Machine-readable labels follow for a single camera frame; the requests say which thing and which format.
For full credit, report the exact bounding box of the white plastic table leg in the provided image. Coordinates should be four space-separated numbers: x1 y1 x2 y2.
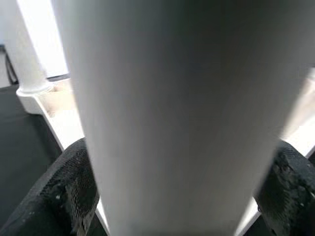
50 0 315 236
9 0 54 95

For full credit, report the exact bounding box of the white plastic table top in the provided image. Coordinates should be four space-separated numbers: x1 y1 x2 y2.
16 68 315 236

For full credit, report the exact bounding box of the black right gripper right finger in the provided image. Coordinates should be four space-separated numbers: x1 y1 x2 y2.
253 140 315 236

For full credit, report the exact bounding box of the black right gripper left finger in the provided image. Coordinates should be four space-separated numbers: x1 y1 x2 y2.
0 137 100 236

